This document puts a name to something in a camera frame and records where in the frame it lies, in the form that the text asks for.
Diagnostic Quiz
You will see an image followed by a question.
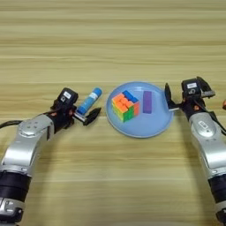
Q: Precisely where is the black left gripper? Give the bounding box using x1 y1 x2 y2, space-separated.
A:
48 99 102 131

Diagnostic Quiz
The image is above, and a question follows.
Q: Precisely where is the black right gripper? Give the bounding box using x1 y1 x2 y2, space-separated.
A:
163 75 216 121

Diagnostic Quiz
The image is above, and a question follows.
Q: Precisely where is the blue glue stick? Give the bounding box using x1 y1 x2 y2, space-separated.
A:
76 87 103 117

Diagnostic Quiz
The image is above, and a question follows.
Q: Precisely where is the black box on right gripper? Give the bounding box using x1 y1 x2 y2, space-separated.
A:
181 77 204 100

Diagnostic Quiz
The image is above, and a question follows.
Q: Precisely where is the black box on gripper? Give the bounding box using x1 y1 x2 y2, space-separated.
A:
181 77 204 100
56 87 79 111

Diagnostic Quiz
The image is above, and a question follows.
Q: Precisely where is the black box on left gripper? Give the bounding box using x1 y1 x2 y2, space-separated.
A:
56 87 79 111

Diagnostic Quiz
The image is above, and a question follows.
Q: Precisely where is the purple rectangular block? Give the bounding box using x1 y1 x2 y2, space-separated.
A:
142 90 154 115

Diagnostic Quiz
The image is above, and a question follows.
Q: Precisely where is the colourful puzzle cube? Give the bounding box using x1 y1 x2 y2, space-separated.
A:
111 89 141 124

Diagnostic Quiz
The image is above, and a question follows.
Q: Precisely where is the light blue round plate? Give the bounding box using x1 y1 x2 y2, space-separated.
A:
105 81 175 139

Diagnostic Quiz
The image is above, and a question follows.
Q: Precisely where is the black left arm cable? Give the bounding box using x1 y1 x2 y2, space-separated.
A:
0 119 24 129

